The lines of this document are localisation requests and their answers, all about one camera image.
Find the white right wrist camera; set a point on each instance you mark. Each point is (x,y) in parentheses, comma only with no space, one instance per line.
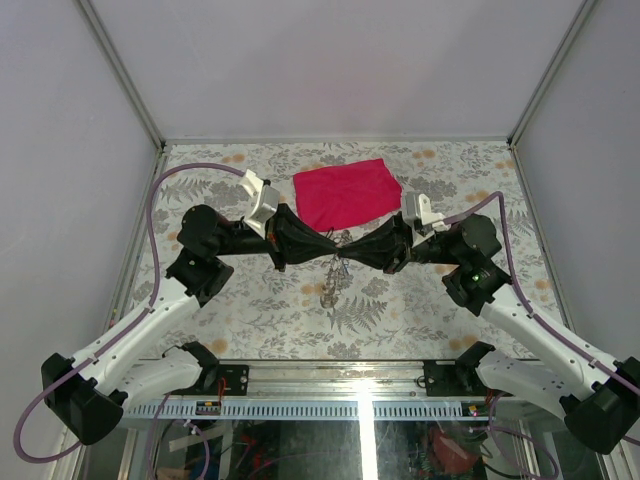
(419,216)

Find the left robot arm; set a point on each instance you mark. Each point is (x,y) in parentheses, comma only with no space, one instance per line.
(90,391)

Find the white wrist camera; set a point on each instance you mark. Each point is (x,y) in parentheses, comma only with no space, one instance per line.
(264,201)
(419,216)

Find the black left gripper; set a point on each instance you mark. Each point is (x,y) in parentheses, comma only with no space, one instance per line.
(291,239)

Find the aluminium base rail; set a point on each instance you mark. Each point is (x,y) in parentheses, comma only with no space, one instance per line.
(396,390)

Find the pink cloth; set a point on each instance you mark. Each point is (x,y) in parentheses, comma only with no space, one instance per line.
(340,197)

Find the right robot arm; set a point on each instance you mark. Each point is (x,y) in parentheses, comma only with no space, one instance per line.
(595,394)

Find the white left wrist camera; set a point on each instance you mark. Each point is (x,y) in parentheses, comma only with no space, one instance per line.
(264,201)

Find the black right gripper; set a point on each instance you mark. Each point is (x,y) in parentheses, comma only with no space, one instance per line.
(388,247)

